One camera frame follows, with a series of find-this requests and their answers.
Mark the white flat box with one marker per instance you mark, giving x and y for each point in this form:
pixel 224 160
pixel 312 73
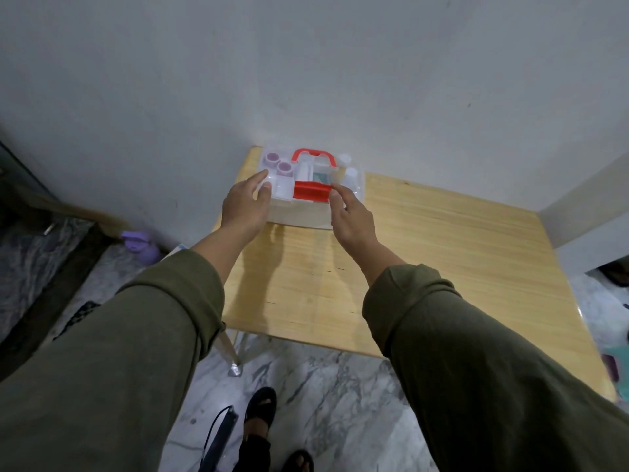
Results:
pixel 176 251

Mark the person's left black sandal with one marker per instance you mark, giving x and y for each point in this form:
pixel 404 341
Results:
pixel 260 408

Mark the red tape roll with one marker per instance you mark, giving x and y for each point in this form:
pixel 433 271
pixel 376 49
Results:
pixel 285 168
pixel 271 158

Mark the black patterned floor mat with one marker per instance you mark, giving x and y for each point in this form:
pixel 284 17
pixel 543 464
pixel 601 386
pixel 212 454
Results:
pixel 76 314

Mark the person's right hand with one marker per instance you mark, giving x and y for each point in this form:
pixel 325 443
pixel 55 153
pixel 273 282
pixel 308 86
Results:
pixel 354 226

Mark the person's black sandal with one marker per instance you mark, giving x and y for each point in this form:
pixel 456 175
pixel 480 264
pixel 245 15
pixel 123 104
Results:
pixel 297 461
pixel 260 408

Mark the person's left hand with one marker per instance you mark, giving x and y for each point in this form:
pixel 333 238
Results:
pixel 243 211

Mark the teal plastic stool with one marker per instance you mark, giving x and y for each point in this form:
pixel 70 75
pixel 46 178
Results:
pixel 616 368

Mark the person's right forearm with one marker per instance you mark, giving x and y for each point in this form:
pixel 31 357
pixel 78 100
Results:
pixel 491 388

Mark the person's black trousers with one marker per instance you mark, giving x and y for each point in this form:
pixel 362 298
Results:
pixel 253 454

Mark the person's right black sandal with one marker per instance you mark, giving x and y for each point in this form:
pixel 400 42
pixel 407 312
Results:
pixel 297 461

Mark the purple plastic item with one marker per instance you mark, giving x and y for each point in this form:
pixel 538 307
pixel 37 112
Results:
pixel 140 245

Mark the white first aid box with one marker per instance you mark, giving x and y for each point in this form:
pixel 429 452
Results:
pixel 307 211

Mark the wooden table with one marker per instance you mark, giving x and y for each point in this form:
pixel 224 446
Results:
pixel 442 270

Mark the person's left forearm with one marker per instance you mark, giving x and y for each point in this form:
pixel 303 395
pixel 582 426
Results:
pixel 108 368

